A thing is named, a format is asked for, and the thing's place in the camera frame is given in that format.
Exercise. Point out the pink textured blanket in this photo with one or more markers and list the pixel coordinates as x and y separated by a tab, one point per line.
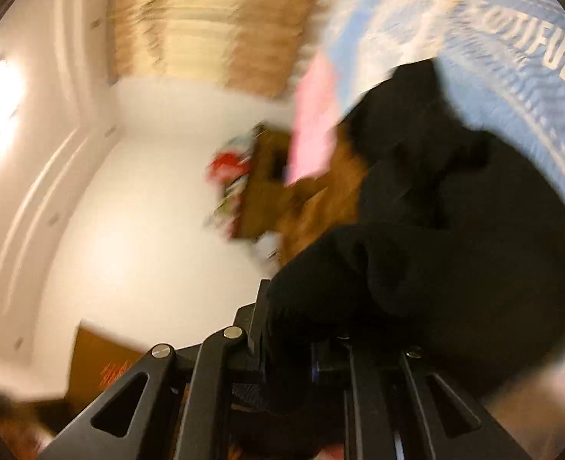
311	120

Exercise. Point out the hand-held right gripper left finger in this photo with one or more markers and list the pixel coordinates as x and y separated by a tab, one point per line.
253	335

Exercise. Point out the brown wooden door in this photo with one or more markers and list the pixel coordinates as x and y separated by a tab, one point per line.
91	354

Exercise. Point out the blue dotted bedsheet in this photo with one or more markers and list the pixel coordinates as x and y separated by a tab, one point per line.
502	105

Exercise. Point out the brown wooden desk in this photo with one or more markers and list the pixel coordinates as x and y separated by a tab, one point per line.
263	191

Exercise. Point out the black hooded zip jacket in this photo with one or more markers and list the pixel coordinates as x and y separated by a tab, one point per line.
454	249

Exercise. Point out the beige patterned curtain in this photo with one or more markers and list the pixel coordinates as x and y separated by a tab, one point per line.
215	24

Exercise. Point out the white paper bag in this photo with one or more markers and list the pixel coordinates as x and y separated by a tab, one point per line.
268	247

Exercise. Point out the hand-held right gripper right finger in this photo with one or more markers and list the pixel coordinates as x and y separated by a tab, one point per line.
373	393

